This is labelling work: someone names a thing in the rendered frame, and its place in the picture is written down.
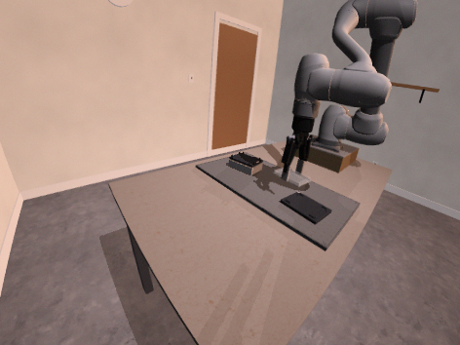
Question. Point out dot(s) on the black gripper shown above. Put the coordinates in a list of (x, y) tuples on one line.
[(299, 126)]

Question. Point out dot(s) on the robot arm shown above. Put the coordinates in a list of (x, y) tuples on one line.
[(363, 83)]

